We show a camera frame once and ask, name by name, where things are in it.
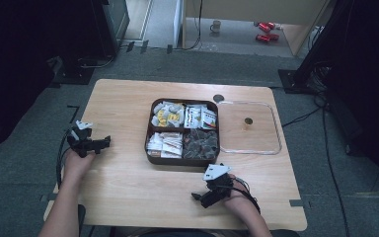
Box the pile of white yellow packets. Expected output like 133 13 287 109
150 100 186 128

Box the black hanging cable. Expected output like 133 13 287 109
181 0 204 51

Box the person's right hand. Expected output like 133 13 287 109
222 173 255 215

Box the red can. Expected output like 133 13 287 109
255 33 280 43
257 21 276 34

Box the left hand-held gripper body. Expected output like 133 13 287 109
66 119 104 159

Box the pile of white printed packets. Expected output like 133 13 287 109
183 104 218 130

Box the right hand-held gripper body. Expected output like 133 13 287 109
199 163 235 205

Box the black cabinet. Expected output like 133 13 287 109
90 0 131 58

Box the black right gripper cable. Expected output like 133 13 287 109
231 177 262 215

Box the grey mug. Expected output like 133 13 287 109
209 20 223 35

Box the pile of white red packets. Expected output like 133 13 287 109
146 131 185 160

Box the clear lid with wooden knob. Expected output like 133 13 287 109
216 100 283 156

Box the brown four-compartment box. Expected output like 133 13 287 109
144 97 221 167

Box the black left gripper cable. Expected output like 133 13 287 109
55 128 73 191

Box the light wooden shelf unit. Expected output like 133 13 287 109
180 0 331 57

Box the pile of dark grey packets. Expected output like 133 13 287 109
182 128 219 161

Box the black floor cable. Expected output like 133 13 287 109
280 82 353 237

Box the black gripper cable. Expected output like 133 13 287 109
231 177 262 215
55 128 73 191

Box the person's left hand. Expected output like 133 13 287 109
62 148 97 182

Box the black metal stand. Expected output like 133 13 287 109
277 0 354 95

